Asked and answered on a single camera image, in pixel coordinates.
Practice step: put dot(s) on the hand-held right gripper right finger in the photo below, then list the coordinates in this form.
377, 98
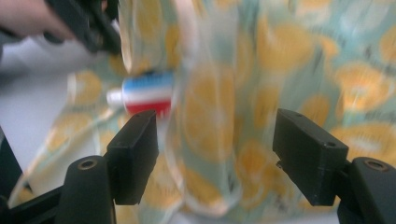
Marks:
308, 155

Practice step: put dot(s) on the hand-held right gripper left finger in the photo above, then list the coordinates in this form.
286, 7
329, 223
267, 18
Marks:
132, 155

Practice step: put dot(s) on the white red blue toothpaste tube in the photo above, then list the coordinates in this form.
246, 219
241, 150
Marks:
148, 91

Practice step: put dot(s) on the yellow floral cloth bag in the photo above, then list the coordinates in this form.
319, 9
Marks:
249, 77

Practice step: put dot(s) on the white table mat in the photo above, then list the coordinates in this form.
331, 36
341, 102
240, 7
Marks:
28, 102

